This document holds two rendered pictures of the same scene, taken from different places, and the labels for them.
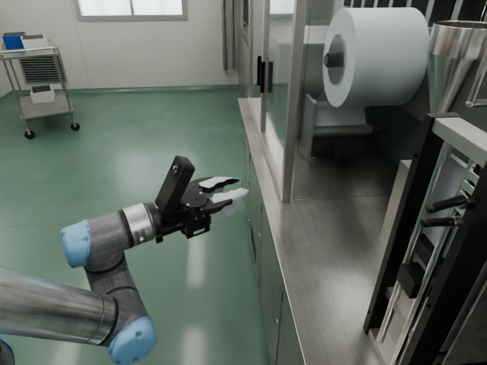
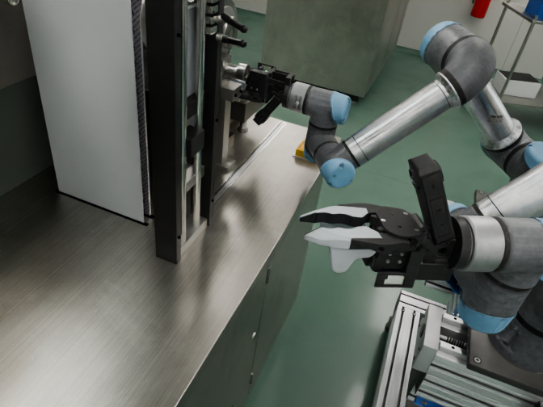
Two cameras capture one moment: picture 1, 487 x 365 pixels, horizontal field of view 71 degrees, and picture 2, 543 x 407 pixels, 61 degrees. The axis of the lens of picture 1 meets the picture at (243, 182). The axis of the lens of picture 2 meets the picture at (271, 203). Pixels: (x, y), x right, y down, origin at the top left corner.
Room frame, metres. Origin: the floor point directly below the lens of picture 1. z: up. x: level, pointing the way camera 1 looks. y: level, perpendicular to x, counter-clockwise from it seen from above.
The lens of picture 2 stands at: (1.07, 0.13, 1.59)
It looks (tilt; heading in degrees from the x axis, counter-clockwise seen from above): 37 degrees down; 202
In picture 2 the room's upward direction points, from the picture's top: 8 degrees clockwise
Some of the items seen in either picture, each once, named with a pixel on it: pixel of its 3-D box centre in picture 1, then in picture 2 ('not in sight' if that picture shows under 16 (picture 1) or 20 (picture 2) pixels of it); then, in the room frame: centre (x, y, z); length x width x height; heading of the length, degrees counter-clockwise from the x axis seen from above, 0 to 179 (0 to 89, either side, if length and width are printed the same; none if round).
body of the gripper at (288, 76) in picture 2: not in sight; (270, 86); (0.03, -0.35, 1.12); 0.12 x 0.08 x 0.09; 95
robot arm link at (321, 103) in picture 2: not in sight; (326, 106); (0.01, -0.19, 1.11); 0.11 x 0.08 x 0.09; 95
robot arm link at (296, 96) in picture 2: not in sight; (298, 98); (0.02, -0.27, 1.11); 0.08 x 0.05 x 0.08; 5
